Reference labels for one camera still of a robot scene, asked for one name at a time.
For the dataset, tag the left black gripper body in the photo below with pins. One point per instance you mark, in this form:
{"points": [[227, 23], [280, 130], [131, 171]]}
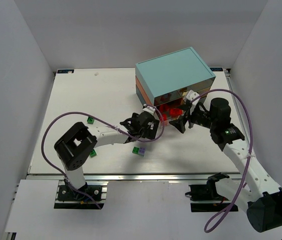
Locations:
{"points": [[150, 125]]}

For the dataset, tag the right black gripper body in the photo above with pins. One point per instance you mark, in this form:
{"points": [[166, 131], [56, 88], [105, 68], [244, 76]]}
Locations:
{"points": [[189, 118]]}

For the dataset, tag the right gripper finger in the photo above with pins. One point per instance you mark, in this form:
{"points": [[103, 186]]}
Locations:
{"points": [[186, 116], [179, 124]]}

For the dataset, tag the red arch lego piece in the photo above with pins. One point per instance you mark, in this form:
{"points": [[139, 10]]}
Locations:
{"points": [[175, 112]]}

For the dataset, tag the clear bottom drawer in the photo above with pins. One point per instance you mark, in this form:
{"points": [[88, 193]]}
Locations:
{"points": [[169, 118]]}

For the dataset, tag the red rounded lego brick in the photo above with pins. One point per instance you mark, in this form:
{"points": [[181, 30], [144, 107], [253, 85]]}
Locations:
{"points": [[164, 108]]}

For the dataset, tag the green and purple lego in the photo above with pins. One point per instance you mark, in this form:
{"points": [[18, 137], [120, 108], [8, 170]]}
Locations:
{"points": [[139, 151]]}

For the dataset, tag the red square lego brick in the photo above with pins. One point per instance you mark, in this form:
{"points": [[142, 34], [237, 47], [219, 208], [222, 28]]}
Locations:
{"points": [[164, 117]]}

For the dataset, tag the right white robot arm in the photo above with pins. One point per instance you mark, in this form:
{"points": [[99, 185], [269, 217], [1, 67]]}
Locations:
{"points": [[262, 200]]}

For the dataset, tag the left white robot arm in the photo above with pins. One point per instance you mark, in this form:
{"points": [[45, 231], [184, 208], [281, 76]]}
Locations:
{"points": [[75, 146]]}

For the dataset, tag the teal orange drawer cabinet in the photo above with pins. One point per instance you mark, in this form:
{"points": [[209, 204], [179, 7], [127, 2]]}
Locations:
{"points": [[166, 79]]}

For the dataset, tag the green square lego brick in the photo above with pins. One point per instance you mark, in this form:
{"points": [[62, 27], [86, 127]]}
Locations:
{"points": [[93, 153]]}

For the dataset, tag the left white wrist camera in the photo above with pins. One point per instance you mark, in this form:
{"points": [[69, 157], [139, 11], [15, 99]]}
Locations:
{"points": [[149, 109]]}

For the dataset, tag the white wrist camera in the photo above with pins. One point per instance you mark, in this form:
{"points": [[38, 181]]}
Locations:
{"points": [[149, 109], [192, 98]]}

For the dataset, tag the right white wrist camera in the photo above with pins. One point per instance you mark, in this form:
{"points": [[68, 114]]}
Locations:
{"points": [[192, 98]]}

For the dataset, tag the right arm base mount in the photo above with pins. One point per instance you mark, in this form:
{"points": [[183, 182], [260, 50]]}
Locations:
{"points": [[204, 197]]}

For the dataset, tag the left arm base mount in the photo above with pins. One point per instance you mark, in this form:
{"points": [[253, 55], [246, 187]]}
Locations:
{"points": [[89, 197]]}

